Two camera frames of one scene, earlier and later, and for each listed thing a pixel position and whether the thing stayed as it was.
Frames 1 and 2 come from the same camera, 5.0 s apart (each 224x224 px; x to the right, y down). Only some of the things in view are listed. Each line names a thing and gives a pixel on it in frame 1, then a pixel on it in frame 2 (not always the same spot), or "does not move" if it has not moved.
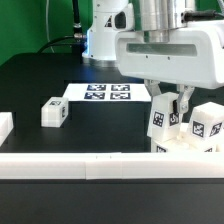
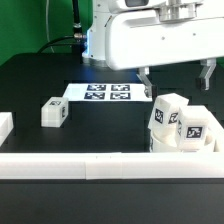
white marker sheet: [107, 91] does not move
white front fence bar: [110, 165] does not move
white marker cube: [165, 117] does not move
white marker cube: [207, 120] to [193, 127]
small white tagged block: [54, 112] does not move
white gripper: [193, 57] to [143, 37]
